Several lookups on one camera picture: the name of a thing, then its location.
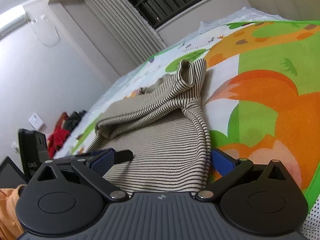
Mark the dark monitor screen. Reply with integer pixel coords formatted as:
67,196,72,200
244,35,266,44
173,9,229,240
0,157,26,189

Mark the red and dark clothes pile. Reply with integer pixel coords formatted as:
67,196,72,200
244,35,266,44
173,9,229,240
47,110,87,158

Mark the orange left sleeve forearm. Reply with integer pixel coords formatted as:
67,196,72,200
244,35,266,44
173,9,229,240
0,184,26,240

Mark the white wall socket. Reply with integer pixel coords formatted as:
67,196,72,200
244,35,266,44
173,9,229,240
28,113,44,131

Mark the white air conditioner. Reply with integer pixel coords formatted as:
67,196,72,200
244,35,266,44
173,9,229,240
1,14,27,40

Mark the colourful cartoon animal blanket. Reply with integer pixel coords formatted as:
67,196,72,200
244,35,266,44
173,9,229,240
54,20,320,221

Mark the white power cable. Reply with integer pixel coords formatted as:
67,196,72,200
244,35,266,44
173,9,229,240
25,15,61,48

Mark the beige striped knit garment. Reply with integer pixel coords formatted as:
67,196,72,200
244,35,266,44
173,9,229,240
86,59,211,194

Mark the white dotted mattress edge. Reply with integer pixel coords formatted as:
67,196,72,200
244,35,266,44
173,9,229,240
300,197,320,240

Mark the left beige curtain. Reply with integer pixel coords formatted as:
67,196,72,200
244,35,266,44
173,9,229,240
82,0,166,64

